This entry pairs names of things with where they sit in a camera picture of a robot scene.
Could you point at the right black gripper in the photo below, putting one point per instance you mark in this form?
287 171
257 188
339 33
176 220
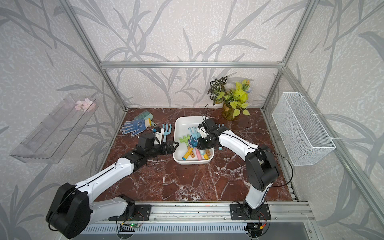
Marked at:
200 145

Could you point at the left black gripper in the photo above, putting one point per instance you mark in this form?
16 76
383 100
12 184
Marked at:
164 145

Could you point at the blue rake yellow handle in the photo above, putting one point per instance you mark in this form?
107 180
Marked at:
191 143

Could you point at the light blue hand rake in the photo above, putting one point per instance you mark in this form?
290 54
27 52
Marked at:
167 131

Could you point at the white storage box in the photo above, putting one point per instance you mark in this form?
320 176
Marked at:
181 129

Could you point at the teal rake white handle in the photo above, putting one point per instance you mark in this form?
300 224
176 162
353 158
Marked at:
195 133

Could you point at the blue rake pink handle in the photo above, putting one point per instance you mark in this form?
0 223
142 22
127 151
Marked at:
198 154

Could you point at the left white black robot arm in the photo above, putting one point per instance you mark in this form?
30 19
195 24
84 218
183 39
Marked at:
74 207

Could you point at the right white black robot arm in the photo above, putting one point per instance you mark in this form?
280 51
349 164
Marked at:
261 165

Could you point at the blue white work glove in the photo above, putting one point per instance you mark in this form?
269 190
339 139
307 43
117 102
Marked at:
135 127

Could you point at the green potted plant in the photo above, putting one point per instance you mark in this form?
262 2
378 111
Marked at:
236 101

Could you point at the teal green work glove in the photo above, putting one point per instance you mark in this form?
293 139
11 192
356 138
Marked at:
146 115

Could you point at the dark patterned leaf plant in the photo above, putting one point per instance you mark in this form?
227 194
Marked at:
217 90

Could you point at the pink artificial flowers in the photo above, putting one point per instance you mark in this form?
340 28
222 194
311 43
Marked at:
85 105

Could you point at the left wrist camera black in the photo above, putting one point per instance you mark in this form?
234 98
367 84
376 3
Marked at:
208 125

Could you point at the green rake wooden handle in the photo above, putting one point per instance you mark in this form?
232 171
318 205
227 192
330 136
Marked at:
185 139

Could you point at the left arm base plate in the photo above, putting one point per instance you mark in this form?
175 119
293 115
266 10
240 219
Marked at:
134 213

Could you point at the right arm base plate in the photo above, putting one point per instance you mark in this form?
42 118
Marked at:
243 211

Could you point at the aluminium frame crossbar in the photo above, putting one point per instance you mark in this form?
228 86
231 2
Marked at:
192 65

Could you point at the clear acrylic wall shelf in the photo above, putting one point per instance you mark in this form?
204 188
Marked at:
52 138

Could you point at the white wire mesh basket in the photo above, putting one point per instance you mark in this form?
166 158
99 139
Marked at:
304 137

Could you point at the aluminium front rail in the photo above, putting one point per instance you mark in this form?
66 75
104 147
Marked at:
219 212

